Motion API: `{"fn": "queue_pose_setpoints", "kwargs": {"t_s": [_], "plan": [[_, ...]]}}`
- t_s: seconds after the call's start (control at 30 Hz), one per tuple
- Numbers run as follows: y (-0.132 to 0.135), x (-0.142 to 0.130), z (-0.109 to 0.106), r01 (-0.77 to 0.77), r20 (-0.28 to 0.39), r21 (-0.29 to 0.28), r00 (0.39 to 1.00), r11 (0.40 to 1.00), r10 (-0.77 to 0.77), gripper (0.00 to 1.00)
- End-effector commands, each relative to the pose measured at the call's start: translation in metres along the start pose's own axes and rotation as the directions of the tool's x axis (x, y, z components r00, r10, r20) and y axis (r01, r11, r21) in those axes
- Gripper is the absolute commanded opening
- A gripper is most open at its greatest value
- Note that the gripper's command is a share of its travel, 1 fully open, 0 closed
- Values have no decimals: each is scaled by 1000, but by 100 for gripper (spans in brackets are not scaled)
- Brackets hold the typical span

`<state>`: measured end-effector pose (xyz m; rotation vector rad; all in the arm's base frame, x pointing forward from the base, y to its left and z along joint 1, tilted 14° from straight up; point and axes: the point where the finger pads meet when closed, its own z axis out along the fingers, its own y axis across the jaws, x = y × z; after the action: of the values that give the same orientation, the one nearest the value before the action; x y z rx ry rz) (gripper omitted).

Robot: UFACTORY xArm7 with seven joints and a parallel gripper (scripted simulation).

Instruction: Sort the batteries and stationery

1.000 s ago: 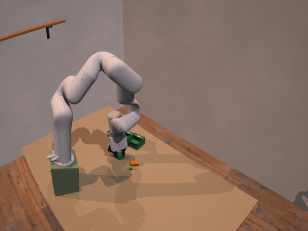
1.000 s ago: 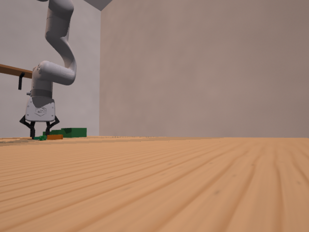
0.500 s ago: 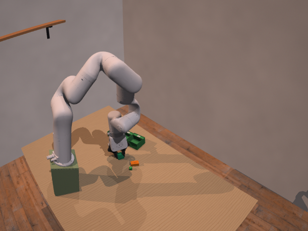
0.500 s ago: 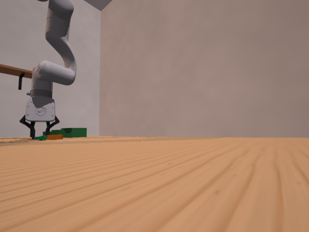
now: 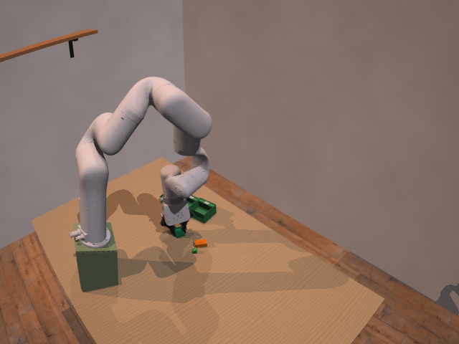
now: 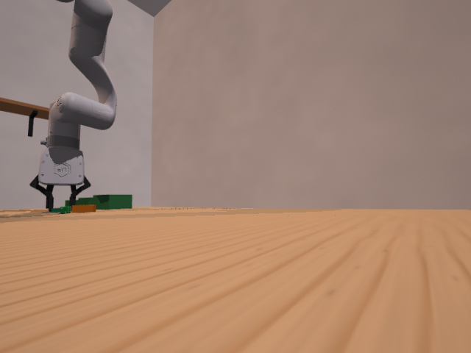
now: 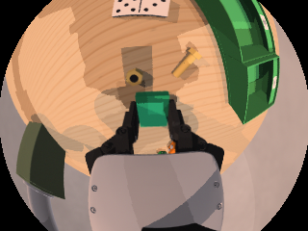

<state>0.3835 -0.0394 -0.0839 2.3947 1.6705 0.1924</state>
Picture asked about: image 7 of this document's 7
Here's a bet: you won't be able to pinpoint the brass hex nut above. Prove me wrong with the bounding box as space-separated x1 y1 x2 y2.
126 68 142 86

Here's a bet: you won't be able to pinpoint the pale pink domino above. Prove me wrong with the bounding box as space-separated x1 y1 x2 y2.
112 0 170 17

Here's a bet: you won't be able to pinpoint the brass bolt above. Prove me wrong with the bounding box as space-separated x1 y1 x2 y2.
172 48 202 78

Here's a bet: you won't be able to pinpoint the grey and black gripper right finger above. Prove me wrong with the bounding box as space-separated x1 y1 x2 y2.
167 100 224 172

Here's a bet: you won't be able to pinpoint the green bins with labels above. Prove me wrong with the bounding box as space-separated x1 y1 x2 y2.
194 0 280 125

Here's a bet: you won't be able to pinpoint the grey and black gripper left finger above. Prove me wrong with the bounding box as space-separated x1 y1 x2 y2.
85 101 140 174

